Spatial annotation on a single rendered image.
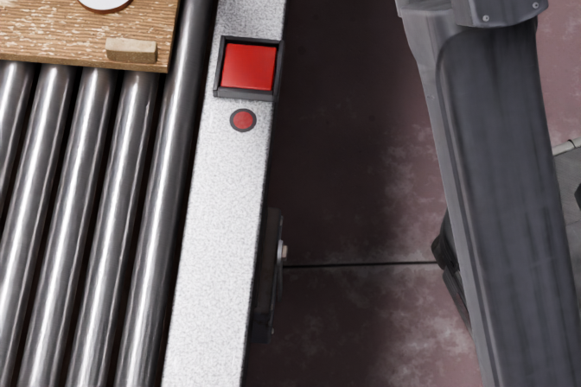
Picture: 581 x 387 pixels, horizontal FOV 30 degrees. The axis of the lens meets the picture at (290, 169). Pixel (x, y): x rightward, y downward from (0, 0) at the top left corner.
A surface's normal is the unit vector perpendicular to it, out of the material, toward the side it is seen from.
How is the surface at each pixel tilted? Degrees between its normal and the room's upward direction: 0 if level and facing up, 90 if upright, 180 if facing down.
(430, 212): 0
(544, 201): 39
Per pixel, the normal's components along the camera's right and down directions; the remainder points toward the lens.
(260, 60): 0.00, -0.44
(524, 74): 0.31, 0.27
